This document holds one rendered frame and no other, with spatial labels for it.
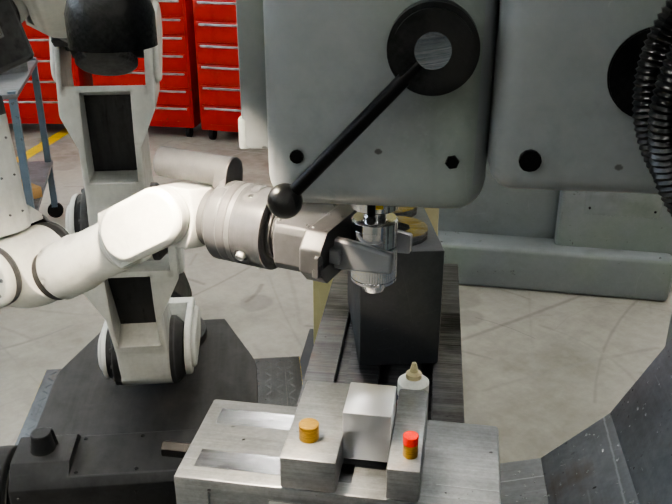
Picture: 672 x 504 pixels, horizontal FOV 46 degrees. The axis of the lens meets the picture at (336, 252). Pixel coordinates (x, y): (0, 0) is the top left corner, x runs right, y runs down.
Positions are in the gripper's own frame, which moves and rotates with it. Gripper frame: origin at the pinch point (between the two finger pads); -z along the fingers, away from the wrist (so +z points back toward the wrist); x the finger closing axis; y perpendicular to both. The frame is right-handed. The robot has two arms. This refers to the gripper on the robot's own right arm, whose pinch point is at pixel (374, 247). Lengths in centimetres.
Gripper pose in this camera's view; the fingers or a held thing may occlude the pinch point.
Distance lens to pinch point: 81.1
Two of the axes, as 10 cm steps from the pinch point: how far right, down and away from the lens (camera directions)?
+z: -9.1, -1.8, 3.7
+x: 4.2, -3.7, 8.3
